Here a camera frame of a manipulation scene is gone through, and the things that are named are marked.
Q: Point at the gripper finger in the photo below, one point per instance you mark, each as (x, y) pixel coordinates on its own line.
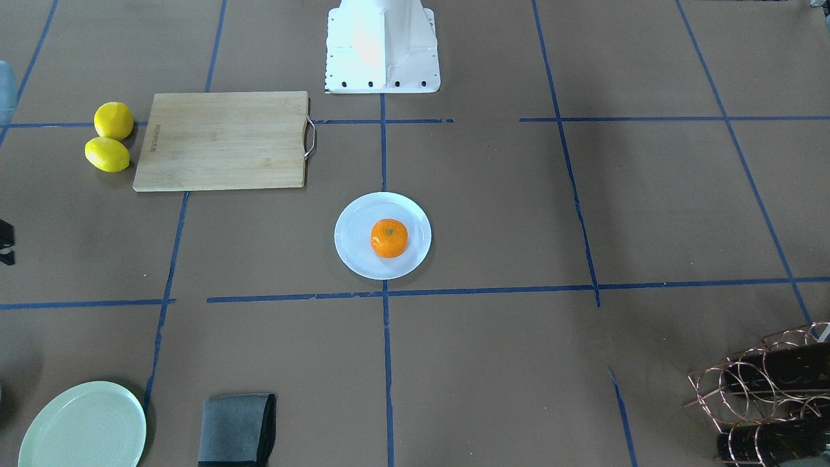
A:
(8, 240)

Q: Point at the light blue plate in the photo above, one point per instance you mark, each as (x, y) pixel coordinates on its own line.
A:
(356, 224)

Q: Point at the orange mandarin fruit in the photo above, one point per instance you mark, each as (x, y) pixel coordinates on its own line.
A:
(389, 238)

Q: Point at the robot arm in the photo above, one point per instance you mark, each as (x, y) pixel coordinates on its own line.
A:
(9, 101)

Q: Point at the light green plate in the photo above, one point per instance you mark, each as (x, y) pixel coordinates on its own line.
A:
(97, 423)

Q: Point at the lower yellow lemon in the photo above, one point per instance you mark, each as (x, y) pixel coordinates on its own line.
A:
(107, 154)

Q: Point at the yellow lemon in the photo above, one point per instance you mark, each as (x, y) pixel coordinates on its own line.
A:
(107, 154)
(113, 120)

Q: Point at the upper yellow lemon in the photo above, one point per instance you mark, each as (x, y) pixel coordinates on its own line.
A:
(113, 120)

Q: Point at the wooden cutting board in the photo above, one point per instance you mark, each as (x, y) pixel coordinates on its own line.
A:
(226, 141)

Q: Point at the folded grey cloth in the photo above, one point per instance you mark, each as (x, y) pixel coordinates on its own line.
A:
(238, 430)

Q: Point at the dark wine bottle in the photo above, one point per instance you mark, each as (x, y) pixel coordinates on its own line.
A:
(797, 372)
(792, 443)

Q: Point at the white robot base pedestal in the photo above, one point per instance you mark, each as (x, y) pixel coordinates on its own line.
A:
(381, 47)

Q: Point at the copper wire bottle rack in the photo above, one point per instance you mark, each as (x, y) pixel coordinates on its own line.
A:
(769, 403)

